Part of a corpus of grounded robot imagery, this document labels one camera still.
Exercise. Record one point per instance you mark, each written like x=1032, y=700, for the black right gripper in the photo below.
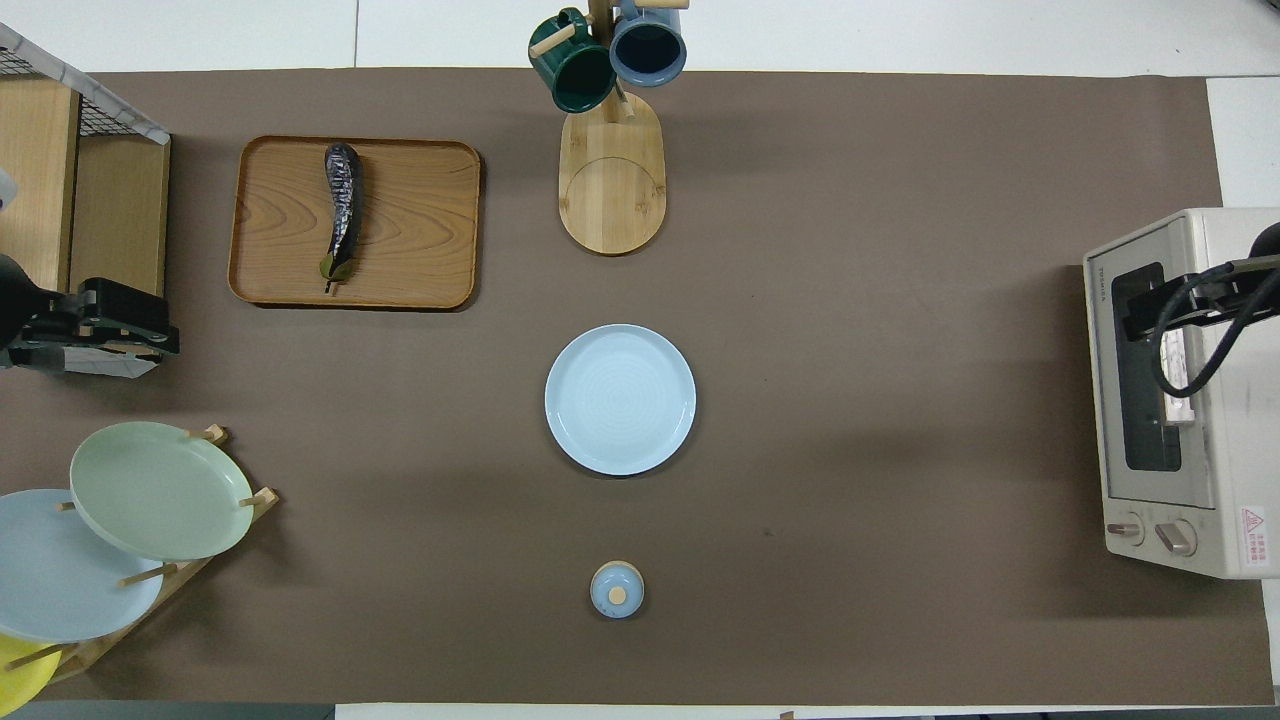
x=1215, y=295

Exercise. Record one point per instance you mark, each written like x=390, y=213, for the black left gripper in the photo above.
x=30, y=305

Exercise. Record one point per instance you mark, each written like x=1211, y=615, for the dark purple eggplant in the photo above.
x=343, y=205

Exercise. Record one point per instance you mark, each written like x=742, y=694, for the light blue plate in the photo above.
x=620, y=400
x=60, y=580

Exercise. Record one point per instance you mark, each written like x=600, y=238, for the cream toaster oven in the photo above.
x=1240, y=450

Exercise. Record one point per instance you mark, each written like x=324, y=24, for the silver oven knob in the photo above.
x=1176, y=538
x=1127, y=530

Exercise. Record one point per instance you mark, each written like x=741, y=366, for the pale green plate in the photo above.
x=160, y=490

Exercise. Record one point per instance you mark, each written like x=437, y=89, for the wooden plate rack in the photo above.
x=190, y=575

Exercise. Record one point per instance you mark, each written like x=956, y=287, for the brown table mat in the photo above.
x=850, y=400

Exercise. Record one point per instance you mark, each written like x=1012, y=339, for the wooden serving tray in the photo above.
x=420, y=222

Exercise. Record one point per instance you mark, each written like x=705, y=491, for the yellow plate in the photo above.
x=20, y=680

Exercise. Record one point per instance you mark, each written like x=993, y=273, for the wooden mug tree stand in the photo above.
x=612, y=190

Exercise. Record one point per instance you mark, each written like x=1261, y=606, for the dark green mug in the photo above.
x=575, y=75

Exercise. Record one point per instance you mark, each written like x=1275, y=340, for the blue mug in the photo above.
x=648, y=48

